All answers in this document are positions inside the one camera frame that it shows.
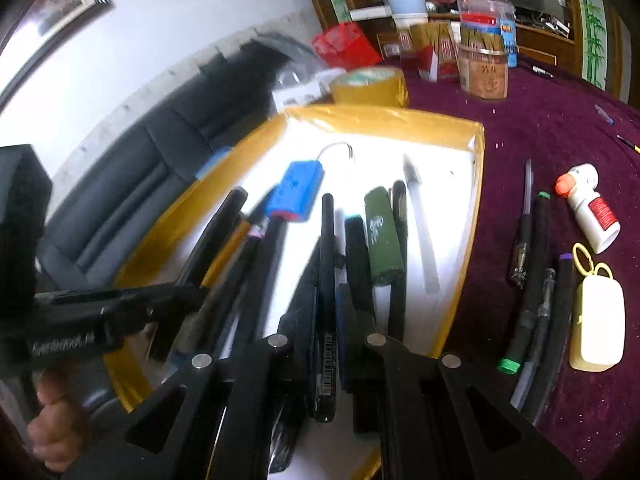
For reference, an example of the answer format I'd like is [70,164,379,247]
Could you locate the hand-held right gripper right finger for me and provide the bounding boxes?
[336,284,582,480]

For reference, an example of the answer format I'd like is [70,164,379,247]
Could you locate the red plastic basket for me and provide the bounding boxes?
[312,22,383,68]

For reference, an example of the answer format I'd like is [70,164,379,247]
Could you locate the clear plastic bag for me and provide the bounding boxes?
[272,67,333,112]

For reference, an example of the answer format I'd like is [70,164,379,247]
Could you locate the clear jar orange contents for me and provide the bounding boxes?
[456,0,516,101]

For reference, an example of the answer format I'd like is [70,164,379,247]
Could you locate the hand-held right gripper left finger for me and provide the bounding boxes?
[65,285,322,480]

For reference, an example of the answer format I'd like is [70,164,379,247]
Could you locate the black marker purple cap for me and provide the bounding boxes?
[520,252,576,426]

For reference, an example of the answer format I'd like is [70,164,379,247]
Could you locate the white translucent pen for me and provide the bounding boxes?
[402,155,441,296]

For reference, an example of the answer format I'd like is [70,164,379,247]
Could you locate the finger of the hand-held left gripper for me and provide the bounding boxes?
[145,217,291,362]
[37,187,249,320]

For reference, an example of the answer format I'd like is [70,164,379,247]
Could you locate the dark grey sofa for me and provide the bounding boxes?
[37,30,321,286]

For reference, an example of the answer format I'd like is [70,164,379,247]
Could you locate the clear pen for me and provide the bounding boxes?
[510,267,557,408]

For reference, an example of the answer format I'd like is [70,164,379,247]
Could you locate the white glue bottle orange cap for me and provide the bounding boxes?
[555,162,622,255]

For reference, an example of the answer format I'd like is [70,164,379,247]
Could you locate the dark framed wall picture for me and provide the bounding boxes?
[0,0,113,106]

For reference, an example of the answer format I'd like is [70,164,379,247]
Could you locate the pale yellow plastic case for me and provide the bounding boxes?
[569,242,626,373]

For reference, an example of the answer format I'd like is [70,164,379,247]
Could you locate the blue battery pack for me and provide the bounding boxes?
[264,142,356,223]

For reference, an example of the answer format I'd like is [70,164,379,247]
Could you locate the black marker green caps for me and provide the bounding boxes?
[496,191,552,375]

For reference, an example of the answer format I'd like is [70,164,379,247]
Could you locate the dark green cylinder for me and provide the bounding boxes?
[363,186,405,286]

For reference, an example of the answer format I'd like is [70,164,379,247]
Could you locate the gold red packets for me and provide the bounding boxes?
[377,20,463,82]

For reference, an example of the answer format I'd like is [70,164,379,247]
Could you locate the light blue cup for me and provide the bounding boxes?
[387,0,428,28]

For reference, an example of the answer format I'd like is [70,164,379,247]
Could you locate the black marker barcode label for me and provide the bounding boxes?
[312,192,342,423]

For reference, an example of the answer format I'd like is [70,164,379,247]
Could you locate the clear jar blue label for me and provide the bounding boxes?
[459,0,520,68]

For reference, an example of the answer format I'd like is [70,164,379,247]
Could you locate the grey pen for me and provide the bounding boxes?
[507,158,536,288]

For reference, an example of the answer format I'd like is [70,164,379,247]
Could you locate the yellow-rimmed white tray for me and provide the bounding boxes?
[107,105,486,480]

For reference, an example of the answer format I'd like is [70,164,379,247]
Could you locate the yellow packing tape roll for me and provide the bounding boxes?
[330,66,410,108]

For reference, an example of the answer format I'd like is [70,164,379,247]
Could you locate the person's left hand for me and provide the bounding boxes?
[27,365,94,474]

